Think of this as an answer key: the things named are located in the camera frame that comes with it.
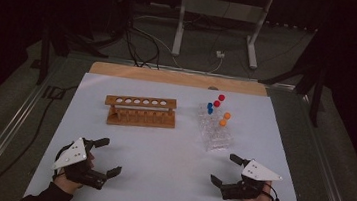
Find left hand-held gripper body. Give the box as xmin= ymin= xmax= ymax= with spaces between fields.
xmin=50 ymin=134 xmax=112 ymax=191

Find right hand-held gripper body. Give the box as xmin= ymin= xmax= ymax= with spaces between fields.
xmin=218 ymin=155 xmax=286 ymax=201

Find clear acrylic tube rack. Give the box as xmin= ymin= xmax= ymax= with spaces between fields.
xmin=193 ymin=102 xmax=238 ymax=154

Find wooden test tube rack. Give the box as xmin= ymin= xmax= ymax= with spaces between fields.
xmin=102 ymin=91 xmax=180 ymax=132

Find person's left hand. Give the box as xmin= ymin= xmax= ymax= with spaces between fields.
xmin=52 ymin=148 xmax=97 ymax=197

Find white table sheet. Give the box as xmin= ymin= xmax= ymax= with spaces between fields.
xmin=22 ymin=67 xmax=318 ymax=201

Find black stand legs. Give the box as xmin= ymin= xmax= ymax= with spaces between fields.
xmin=254 ymin=55 xmax=330 ymax=129
xmin=35 ymin=22 xmax=112 ymax=93

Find grey metal stand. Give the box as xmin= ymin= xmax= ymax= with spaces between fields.
xmin=170 ymin=0 xmax=277 ymax=73

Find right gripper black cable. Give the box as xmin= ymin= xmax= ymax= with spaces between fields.
xmin=262 ymin=182 xmax=282 ymax=201

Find long black floor cable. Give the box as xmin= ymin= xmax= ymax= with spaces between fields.
xmin=0 ymin=77 xmax=79 ymax=201

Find metal floor rail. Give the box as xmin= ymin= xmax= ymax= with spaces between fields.
xmin=285 ymin=89 xmax=357 ymax=201
xmin=0 ymin=50 xmax=68 ymax=201

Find black floor cable bundle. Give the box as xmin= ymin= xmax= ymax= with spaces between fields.
xmin=121 ymin=18 xmax=166 ymax=70

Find white floor cable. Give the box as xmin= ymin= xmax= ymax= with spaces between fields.
xmin=126 ymin=24 xmax=227 ymax=76

